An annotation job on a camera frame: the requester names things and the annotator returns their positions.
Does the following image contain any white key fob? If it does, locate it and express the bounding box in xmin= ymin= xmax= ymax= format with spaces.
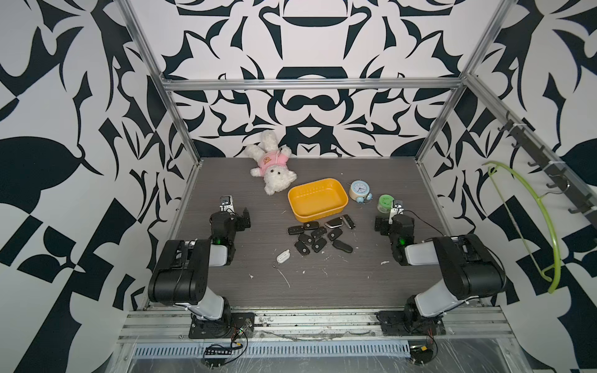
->
xmin=276 ymin=250 xmax=291 ymax=264

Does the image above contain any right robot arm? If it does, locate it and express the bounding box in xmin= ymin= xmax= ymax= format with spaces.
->
xmin=374 ymin=214 xmax=507 ymax=329

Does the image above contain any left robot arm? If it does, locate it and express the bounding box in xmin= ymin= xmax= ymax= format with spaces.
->
xmin=148 ymin=209 xmax=251 ymax=323

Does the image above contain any yellow plastic storage box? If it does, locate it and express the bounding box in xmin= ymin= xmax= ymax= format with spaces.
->
xmin=288 ymin=178 xmax=349 ymax=223

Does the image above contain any green lidded small jar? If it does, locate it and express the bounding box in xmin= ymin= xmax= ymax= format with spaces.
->
xmin=377 ymin=194 xmax=394 ymax=214

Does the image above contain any small blue alarm clock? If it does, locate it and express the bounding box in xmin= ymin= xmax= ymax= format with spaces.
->
xmin=349 ymin=180 xmax=373 ymax=205

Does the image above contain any white plush bunny pink shirt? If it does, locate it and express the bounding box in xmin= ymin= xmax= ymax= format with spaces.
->
xmin=244 ymin=130 xmax=298 ymax=196

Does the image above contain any green clothes hanger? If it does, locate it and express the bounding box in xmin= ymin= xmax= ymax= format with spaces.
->
xmin=483 ymin=160 xmax=563 ymax=295

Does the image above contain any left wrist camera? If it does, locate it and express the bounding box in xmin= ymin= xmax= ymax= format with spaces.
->
xmin=219 ymin=195 xmax=235 ymax=214

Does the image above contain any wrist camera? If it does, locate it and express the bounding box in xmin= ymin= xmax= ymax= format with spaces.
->
xmin=219 ymin=195 xmax=235 ymax=214
xmin=388 ymin=200 xmax=404 ymax=225

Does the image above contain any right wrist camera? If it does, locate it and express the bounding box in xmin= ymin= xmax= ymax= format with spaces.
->
xmin=388 ymin=200 xmax=404 ymax=225

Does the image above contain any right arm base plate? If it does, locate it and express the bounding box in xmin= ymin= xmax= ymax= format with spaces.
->
xmin=376 ymin=310 xmax=446 ymax=336

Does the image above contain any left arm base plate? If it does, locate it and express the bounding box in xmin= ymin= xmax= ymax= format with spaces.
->
xmin=188 ymin=312 xmax=255 ymax=340

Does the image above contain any white cable duct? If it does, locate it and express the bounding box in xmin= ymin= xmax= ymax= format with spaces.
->
xmin=132 ymin=340 xmax=410 ymax=359

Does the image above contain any black wall hook rack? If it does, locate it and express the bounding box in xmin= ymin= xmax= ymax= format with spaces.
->
xmin=500 ymin=110 xmax=596 ymax=226

